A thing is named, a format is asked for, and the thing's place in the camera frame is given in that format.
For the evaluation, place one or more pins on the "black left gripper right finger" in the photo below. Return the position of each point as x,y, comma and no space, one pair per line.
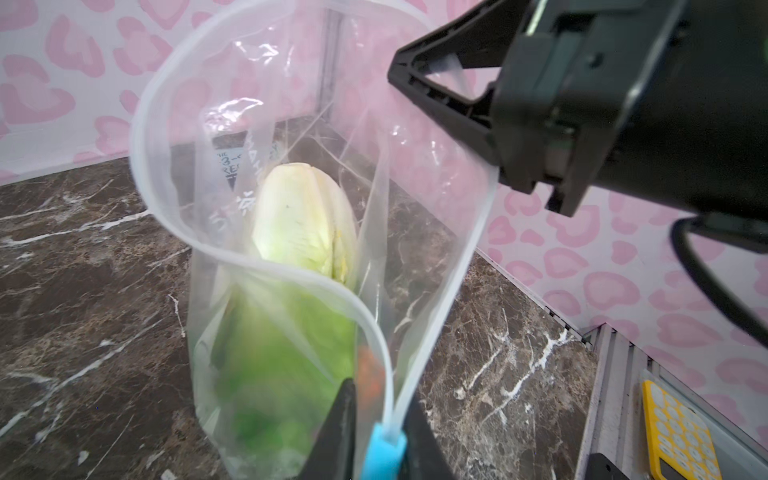
423,458

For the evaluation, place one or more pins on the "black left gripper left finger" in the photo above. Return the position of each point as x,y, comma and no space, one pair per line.
332,456

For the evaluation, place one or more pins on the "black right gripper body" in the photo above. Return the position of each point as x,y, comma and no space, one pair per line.
661,100

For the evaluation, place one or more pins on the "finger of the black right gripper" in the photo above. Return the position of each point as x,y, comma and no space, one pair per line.
431,71

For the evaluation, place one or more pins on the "blue bag zipper slider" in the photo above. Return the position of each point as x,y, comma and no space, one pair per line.
384,454

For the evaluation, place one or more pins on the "orange toy pumpkin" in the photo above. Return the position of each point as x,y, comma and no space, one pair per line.
370,377

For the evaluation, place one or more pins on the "green cabbage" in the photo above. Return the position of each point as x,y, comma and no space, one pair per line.
281,352

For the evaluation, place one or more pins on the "clear zip top bag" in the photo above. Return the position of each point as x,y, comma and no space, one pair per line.
314,75

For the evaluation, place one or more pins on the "yellow calculator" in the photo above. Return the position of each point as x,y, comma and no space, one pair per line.
679,443

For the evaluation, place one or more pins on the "aluminium mounting rail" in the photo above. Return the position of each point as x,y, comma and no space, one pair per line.
614,444

